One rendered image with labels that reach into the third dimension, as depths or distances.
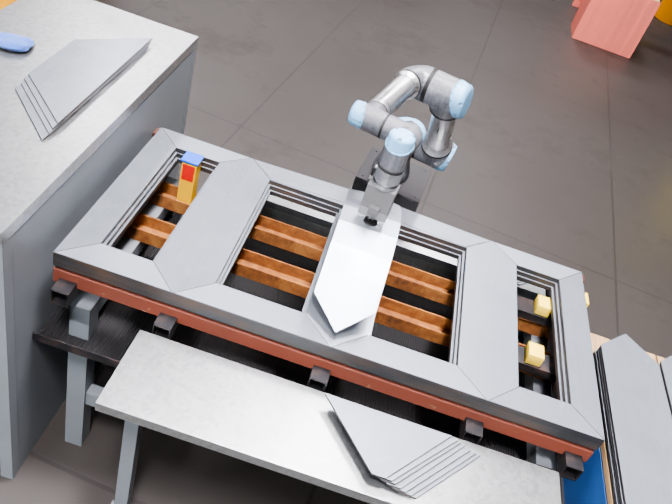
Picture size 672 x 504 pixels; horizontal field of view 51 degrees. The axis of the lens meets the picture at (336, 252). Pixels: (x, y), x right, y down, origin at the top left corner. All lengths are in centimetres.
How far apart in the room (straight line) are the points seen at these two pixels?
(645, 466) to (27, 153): 184
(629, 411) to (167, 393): 129
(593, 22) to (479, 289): 593
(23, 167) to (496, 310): 141
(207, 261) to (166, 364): 32
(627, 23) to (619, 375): 603
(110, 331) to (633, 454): 153
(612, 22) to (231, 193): 617
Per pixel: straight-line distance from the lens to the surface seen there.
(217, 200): 225
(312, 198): 239
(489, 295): 227
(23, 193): 189
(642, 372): 238
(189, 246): 206
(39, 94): 225
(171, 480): 258
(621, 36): 805
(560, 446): 209
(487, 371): 202
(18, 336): 210
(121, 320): 225
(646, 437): 219
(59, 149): 205
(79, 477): 257
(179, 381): 186
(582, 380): 218
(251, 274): 225
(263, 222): 247
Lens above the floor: 221
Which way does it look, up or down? 38 degrees down
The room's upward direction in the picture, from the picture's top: 20 degrees clockwise
